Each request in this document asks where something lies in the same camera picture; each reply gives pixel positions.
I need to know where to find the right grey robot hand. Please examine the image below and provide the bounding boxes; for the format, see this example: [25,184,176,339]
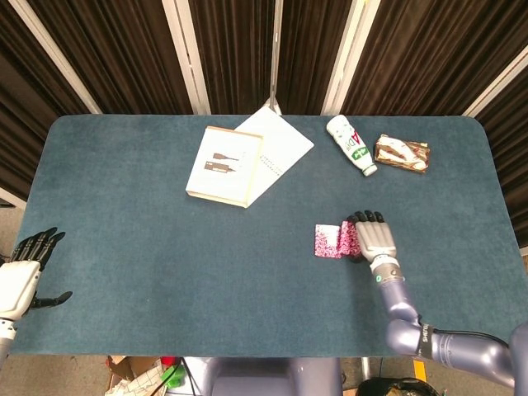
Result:
[346,210,400,265]

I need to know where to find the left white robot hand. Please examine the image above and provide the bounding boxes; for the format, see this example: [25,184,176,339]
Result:
[0,226,73,321]

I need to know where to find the brown white snack package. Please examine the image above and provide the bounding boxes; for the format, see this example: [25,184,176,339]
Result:
[373,134,432,176]

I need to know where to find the white plastic drink bottle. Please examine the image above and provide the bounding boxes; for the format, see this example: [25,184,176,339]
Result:
[326,115,379,177]

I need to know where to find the white spiral notebook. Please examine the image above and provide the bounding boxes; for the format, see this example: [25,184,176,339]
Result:
[233,107,315,207]

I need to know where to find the brown cardboard box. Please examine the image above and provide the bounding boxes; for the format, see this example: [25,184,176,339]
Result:
[105,355,168,396]

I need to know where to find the blue felt table cover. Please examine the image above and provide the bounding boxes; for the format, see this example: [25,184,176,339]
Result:
[8,114,521,358]

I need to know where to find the black bag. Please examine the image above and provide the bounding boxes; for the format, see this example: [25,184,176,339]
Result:
[356,375,445,396]

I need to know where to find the dark brown curtain panel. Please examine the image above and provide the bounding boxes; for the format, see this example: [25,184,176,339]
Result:
[278,0,364,116]
[28,0,195,116]
[474,90,528,248]
[0,0,92,203]
[187,0,276,116]
[341,0,528,116]

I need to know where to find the white book slipcase box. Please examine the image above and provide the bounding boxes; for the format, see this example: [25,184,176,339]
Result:
[185,125,264,210]

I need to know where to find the grey robot torso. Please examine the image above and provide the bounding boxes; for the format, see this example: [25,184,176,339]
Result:
[197,356,344,396]

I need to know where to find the green plastic object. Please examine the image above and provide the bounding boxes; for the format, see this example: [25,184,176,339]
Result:
[160,365,186,389]

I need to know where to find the thin grey metal pole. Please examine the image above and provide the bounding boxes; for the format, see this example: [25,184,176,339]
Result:
[263,0,285,116]

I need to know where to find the black printed arm strap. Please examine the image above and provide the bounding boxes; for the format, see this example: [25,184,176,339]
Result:
[416,323,436,360]

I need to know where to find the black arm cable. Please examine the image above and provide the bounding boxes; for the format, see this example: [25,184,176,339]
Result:
[417,313,512,347]

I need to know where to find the white partition post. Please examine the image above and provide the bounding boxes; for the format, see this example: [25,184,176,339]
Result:
[320,0,381,116]
[461,51,528,119]
[161,0,212,116]
[7,0,103,115]

